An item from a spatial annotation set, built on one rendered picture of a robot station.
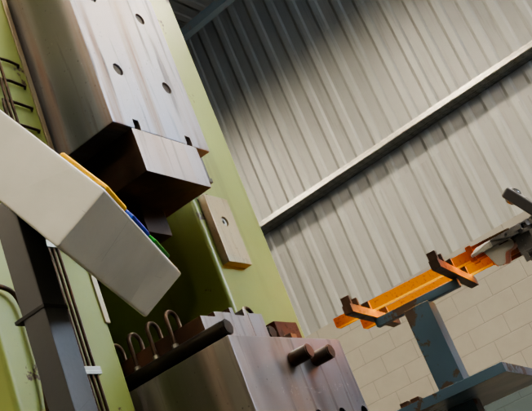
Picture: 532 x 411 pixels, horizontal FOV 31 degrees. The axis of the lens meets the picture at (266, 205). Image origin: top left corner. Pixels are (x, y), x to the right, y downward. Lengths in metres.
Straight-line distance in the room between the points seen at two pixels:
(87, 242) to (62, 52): 0.84
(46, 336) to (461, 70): 9.14
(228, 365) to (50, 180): 0.59
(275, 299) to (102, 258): 1.09
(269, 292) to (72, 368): 1.05
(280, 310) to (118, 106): 0.66
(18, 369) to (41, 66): 0.67
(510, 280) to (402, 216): 1.36
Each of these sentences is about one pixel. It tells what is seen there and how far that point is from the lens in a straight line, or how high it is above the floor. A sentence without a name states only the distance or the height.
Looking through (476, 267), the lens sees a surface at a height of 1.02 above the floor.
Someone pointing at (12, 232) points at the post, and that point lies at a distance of 1.24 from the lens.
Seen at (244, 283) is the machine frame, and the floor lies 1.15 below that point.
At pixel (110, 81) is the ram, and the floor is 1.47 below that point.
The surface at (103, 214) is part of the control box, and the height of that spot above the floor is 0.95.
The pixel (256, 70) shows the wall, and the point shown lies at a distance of 11.52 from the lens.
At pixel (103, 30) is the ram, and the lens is 1.92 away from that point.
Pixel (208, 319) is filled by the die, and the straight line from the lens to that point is 1.64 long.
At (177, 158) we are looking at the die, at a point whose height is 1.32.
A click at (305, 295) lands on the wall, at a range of 10.70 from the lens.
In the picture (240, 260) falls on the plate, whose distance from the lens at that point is 2.09.
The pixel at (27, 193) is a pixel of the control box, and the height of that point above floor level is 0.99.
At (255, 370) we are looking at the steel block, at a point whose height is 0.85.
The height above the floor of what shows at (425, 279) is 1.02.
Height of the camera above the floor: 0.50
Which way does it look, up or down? 22 degrees up
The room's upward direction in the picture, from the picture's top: 22 degrees counter-clockwise
